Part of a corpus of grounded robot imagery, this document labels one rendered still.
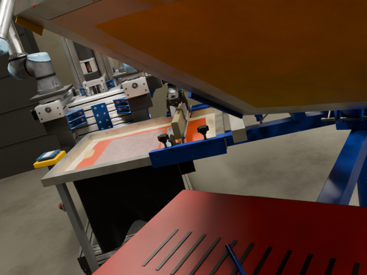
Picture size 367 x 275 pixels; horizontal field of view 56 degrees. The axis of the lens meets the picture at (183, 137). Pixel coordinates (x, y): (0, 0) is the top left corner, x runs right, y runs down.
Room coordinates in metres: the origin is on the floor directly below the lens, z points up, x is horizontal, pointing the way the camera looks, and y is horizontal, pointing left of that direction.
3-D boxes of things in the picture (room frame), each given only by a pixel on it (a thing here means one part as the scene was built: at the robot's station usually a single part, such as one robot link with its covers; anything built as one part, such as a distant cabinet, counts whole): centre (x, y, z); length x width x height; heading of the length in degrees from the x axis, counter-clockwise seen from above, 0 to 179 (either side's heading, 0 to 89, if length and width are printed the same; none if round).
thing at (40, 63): (2.12, 0.70, 1.42); 0.13 x 0.12 x 0.14; 67
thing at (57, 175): (1.59, 0.19, 0.97); 0.79 x 0.58 x 0.04; 81
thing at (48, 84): (2.12, 0.69, 1.31); 0.15 x 0.15 x 0.10
